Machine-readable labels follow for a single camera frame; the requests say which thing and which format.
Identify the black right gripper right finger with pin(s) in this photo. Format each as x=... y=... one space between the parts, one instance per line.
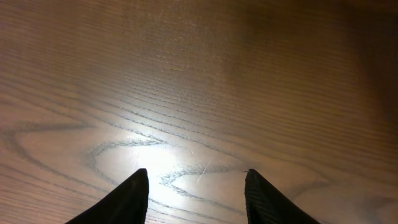
x=267 y=205

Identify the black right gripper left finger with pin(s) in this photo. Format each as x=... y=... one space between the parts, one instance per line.
x=126 y=204

